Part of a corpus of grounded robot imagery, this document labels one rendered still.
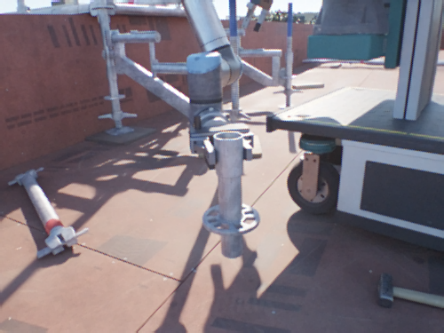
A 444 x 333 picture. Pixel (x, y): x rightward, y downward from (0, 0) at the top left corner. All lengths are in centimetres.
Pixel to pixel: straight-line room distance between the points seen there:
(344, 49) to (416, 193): 38
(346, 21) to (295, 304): 66
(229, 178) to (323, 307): 35
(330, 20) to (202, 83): 35
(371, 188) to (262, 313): 41
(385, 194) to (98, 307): 73
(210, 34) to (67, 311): 78
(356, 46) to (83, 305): 87
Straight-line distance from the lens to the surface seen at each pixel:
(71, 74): 208
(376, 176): 92
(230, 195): 68
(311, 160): 104
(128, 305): 83
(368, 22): 93
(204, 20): 101
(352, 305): 82
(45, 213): 120
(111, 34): 208
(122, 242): 104
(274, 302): 80
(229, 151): 63
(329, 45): 91
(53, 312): 88
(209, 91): 88
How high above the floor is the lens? 55
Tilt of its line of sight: 21 degrees down
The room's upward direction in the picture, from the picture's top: 2 degrees counter-clockwise
